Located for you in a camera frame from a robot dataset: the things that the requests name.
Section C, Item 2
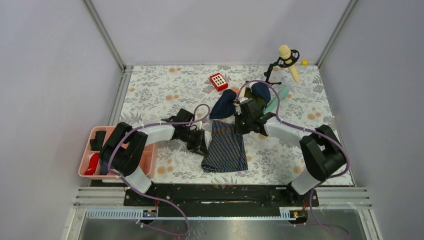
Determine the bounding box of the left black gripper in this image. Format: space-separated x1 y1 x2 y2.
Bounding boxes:
180 126 210 157

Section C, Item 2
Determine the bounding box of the navy striped underwear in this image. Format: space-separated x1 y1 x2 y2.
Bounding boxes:
201 120 248 173

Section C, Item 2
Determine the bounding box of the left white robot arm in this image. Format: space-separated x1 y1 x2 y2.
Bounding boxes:
99 108 209 206

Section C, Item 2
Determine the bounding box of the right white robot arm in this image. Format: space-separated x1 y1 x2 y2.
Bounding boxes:
234 98 348 206

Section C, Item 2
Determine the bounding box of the olive and beige garment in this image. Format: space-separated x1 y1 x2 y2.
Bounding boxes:
239 87 267 109

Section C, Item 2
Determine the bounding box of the solid navy blue garment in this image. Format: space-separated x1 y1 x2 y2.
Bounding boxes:
209 82 271 120

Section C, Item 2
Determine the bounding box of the mint green tube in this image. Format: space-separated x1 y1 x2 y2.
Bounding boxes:
263 86 290 114

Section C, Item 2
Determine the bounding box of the red grid box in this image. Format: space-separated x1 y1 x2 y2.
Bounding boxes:
209 73 229 92

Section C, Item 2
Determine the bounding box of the floral table mat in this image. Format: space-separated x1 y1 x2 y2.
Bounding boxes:
119 65 336 185

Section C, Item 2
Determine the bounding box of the beige microphone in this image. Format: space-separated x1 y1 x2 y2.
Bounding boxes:
278 44 301 84

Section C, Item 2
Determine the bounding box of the black item in tray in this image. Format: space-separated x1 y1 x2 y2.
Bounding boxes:
89 130 107 151

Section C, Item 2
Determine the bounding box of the red item in tray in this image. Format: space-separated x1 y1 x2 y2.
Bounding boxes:
84 153 100 176

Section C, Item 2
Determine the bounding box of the pink compartment tray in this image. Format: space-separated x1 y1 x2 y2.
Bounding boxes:
78 126 158 183

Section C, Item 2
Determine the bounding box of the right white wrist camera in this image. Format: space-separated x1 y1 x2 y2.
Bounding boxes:
234 97 249 105

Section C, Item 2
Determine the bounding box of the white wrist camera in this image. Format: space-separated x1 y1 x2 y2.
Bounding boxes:
194 119 203 130
234 97 249 105

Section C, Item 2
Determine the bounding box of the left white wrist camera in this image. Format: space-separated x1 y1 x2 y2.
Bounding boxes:
194 119 203 130

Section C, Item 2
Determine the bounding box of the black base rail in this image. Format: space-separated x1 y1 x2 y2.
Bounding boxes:
123 183 319 218

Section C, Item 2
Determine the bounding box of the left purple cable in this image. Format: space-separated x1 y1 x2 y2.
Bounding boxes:
107 103 212 237

